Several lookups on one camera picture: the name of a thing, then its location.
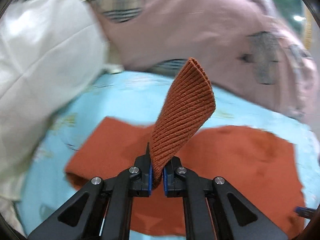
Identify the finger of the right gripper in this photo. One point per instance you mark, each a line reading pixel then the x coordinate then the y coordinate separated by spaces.
pixel 305 212

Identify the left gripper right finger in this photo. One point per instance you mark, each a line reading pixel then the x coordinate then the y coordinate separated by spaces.
pixel 214 208

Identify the pink plaid-heart duvet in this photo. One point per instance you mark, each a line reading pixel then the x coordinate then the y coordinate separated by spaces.
pixel 244 46

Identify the cream yellow pillow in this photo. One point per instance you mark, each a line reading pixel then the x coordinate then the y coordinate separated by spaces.
pixel 51 50

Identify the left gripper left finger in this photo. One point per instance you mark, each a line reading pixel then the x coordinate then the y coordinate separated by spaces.
pixel 102 208

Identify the light blue floral quilt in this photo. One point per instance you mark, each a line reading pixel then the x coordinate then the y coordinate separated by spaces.
pixel 137 98

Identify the orange knit sweater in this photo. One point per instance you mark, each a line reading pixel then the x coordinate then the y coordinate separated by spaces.
pixel 258 163

